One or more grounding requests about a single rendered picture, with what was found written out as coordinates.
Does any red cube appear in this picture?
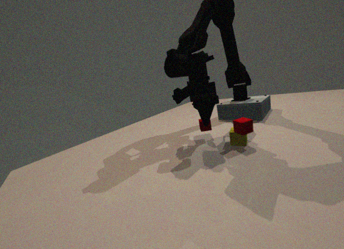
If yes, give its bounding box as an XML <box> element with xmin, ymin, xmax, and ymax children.
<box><xmin>233</xmin><ymin>117</ymin><xmax>253</xmax><ymax>135</ymax></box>
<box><xmin>199</xmin><ymin>119</ymin><xmax>212</xmax><ymax>132</ymax></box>

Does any yellow cube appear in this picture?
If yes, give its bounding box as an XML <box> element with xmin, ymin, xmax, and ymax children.
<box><xmin>230</xmin><ymin>127</ymin><xmax>247</xmax><ymax>146</ymax></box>

